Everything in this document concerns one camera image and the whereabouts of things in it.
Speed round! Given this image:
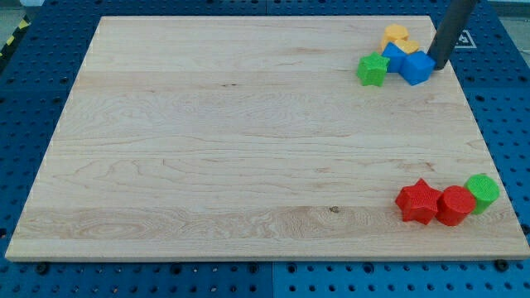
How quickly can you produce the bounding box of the green star block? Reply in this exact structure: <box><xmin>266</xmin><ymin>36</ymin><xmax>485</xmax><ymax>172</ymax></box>
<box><xmin>356</xmin><ymin>52</ymin><xmax>390</xmax><ymax>87</ymax></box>

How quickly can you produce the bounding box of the yellow black hazard tape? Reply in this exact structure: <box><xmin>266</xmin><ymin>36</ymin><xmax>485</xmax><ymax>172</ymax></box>
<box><xmin>1</xmin><ymin>15</ymin><xmax>31</xmax><ymax>60</ymax></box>

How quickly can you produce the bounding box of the blue triangular block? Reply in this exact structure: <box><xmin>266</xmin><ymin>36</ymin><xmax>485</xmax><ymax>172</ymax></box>
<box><xmin>382</xmin><ymin>42</ymin><xmax>407</xmax><ymax>73</ymax></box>

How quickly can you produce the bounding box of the red cylinder block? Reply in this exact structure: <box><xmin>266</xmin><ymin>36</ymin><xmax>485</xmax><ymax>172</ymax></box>
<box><xmin>436</xmin><ymin>185</ymin><xmax>476</xmax><ymax>226</ymax></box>

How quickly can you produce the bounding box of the yellow heart block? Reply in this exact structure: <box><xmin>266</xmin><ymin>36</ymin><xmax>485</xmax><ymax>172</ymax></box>
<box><xmin>394</xmin><ymin>40</ymin><xmax>420</xmax><ymax>55</ymax></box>

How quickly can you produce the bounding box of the black bolt right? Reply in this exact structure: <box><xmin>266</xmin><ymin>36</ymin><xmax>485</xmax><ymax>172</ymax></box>
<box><xmin>494</xmin><ymin>259</ymin><xmax>509</xmax><ymax>272</ymax></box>

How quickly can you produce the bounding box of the black bolt left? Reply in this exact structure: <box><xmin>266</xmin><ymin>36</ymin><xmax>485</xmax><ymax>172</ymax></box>
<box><xmin>35</xmin><ymin>262</ymin><xmax>50</xmax><ymax>276</ymax></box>

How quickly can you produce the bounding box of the red star block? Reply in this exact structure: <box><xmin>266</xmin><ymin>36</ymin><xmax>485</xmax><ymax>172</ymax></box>
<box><xmin>395</xmin><ymin>178</ymin><xmax>442</xmax><ymax>225</ymax></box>

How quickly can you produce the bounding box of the light wooden board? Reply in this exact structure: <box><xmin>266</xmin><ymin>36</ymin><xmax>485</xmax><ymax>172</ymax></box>
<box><xmin>6</xmin><ymin>16</ymin><xmax>529</xmax><ymax>262</ymax></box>

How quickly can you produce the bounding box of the black bolt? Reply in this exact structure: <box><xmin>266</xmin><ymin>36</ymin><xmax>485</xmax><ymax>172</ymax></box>
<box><xmin>494</xmin><ymin>259</ymin><xmax>509</xmax><ymax>272</ymax></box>
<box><xmin>35</xmin><ymin>262</ymin><xmax>50</xmax><ymax>276</ymax></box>

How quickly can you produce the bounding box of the yellow hexagon block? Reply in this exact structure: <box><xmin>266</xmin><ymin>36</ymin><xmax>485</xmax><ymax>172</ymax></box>
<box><xmin>380</xmin><ymin>23</ymin><xmax>409</xmax><ymax>50</ymax></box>

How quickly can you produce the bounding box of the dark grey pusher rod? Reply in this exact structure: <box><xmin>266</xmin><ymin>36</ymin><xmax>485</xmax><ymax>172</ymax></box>
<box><xmin>427</xmin><ymin>0</ymin><xmax>479</xmax><ymax>70</ymax></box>

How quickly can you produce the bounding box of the blue cube block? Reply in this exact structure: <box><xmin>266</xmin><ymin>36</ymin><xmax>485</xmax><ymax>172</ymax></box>
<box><xmin>398</xmin><ymin>51</ymin><xmax>436</xmax><ymax>85</ymax></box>

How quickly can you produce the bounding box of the green cylinder block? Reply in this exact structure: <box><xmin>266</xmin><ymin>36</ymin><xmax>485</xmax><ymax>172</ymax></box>
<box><xmin>464</xmin><ymin>174</ymin><xmax>500</xmax><ymax>214</ymax></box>

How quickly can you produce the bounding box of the white triangle marker sticker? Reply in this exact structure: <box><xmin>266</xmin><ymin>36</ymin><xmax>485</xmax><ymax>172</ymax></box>
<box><xmin>455</xmin><ymin>29</ymin><xmax>477</xmax><ymax>49</ymax></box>

